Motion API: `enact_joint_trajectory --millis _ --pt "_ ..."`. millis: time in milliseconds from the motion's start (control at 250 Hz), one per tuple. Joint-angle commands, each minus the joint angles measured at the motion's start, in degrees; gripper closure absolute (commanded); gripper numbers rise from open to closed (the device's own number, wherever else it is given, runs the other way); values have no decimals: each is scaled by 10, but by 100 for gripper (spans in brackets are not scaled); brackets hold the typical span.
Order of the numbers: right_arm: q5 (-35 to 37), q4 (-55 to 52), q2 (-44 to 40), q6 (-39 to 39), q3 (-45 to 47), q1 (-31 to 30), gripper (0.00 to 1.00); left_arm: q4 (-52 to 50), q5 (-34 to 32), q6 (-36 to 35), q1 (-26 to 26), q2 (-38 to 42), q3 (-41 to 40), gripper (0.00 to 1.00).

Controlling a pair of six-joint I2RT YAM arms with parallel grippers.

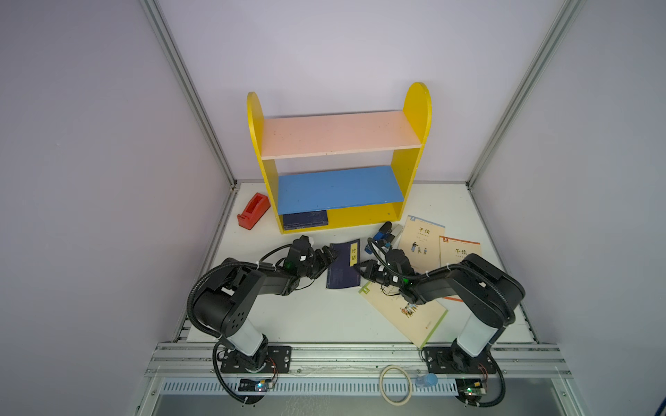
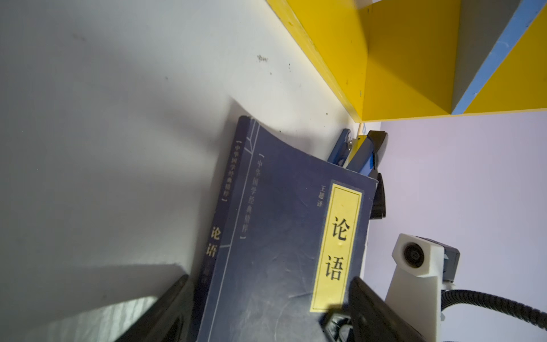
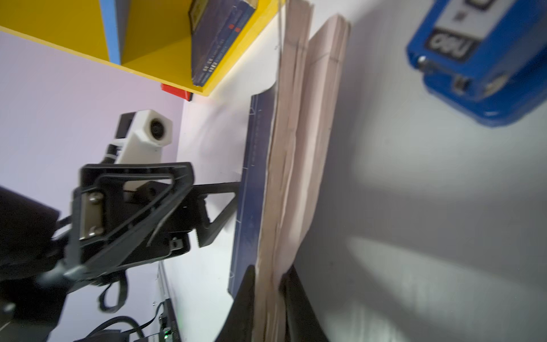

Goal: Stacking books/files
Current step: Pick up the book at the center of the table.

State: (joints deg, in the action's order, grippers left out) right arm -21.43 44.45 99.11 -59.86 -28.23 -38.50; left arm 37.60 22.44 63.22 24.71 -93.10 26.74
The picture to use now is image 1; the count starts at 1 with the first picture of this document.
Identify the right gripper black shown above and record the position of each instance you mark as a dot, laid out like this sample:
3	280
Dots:
371	267

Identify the green circuit board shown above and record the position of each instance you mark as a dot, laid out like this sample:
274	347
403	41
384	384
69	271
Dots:
474	388
255	386

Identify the dark purple book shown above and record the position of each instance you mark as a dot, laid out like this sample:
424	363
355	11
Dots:
310	219
341	274

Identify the left green circuit board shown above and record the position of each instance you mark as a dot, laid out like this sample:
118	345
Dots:
255	386

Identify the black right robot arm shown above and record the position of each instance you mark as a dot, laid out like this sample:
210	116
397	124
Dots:
491	295

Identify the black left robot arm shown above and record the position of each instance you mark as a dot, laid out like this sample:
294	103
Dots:
220	302

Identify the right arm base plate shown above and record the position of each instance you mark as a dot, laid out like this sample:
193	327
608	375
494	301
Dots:
453	360

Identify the beige book blue edge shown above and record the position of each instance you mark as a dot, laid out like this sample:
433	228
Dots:
420	242

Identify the beige book orange edge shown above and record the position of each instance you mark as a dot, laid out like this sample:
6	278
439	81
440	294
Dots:
455	250

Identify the beige book green edge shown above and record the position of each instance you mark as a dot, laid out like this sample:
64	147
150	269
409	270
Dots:
417	323

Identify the right green circuit board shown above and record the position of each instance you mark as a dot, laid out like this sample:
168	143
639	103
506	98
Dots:
474	388

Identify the yellow shelf pink blue boards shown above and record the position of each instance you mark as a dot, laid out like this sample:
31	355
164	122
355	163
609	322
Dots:
351	196

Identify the small blue cap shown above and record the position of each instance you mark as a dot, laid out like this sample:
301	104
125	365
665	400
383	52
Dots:
426	381

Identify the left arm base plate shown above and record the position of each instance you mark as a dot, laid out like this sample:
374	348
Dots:
269	359

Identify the aluminium front rail frame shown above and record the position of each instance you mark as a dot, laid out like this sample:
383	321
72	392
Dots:
352	369

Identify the red tape dispenser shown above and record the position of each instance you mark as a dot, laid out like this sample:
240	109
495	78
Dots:
255	209

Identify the blue black stapler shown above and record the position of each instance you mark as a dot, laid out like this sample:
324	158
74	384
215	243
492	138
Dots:
384	237

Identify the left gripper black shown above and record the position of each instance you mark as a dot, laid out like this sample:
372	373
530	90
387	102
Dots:
324	262

